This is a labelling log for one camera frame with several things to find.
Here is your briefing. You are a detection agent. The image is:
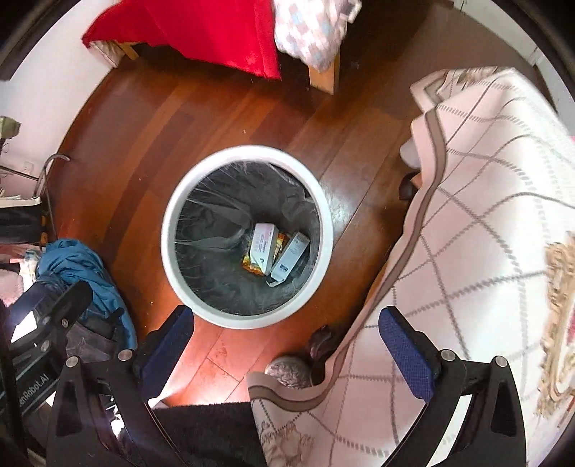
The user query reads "black plastic bin liner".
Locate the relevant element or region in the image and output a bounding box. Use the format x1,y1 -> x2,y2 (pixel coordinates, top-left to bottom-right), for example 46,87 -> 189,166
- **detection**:
173,155 -> 321,315

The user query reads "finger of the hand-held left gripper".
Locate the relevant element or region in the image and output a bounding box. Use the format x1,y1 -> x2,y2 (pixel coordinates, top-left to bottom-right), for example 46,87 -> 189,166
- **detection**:
44,281 -> 93,337

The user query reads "grey patterned round object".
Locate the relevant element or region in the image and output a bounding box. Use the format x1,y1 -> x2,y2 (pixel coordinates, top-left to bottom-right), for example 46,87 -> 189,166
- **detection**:
264,356 -> 314,389

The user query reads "blue cloth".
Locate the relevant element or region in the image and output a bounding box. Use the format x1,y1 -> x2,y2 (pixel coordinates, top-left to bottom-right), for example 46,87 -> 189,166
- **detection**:
37,239 -> 138,351

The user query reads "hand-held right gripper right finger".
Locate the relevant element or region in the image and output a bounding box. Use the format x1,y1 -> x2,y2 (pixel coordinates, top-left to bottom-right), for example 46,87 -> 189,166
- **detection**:
378,306 -> 527,467

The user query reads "dark fuzzy cloth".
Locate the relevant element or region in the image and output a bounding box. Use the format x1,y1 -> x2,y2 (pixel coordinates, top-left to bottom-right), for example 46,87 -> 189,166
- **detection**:
148,401 -> 267,467

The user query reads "wooden bed frame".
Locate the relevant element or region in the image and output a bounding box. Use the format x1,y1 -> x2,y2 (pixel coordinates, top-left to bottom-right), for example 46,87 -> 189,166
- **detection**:
114,38 -> 342,96

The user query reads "pink and blue patterned quilt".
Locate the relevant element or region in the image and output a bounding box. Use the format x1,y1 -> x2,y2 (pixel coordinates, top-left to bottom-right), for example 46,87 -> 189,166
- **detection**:
273,0 -> 362,73

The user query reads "red blanket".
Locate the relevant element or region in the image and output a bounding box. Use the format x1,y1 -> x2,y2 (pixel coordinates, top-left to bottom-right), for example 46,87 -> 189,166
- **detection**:
82,0 -> 283,82

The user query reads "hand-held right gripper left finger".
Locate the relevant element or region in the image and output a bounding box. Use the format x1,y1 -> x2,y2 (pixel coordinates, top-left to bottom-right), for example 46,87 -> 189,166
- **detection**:
45,304 -> 196,467

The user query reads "orange snack packet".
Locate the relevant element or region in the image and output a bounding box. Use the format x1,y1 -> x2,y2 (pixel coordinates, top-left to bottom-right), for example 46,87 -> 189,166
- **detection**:
243,232 -> 288,276

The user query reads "white round trash bin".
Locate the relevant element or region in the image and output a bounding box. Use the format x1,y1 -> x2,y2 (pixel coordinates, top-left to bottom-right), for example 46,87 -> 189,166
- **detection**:
161,144 -> 334,328

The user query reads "dark carved table leg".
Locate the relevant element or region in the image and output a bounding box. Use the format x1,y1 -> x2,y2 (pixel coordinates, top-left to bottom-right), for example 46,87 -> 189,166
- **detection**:
308,325 -> 348,373

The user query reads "white box with pink stripe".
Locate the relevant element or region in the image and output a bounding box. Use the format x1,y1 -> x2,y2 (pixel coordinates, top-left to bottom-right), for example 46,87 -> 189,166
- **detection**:
248,223 -> 278,273

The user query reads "grey denim cloth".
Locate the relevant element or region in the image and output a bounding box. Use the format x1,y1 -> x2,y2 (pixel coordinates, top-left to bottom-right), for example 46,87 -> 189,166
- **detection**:
65,316 -> 120,357

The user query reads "black bag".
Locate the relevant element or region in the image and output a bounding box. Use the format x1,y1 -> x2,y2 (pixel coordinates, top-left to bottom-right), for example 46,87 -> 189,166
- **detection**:
0,198 -> 45,245

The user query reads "chrome metal rack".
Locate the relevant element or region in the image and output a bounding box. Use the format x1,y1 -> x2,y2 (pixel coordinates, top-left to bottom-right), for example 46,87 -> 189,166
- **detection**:
32,153 -> 71,240

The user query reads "white checked tablecloth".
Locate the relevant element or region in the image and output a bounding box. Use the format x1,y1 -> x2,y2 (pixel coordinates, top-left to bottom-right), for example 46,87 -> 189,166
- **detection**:
247,66 -> 575,467

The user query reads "white box with blue label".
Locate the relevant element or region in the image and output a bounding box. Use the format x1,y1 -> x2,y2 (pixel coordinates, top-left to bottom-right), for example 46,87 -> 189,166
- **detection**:
268,231 -> 311,287

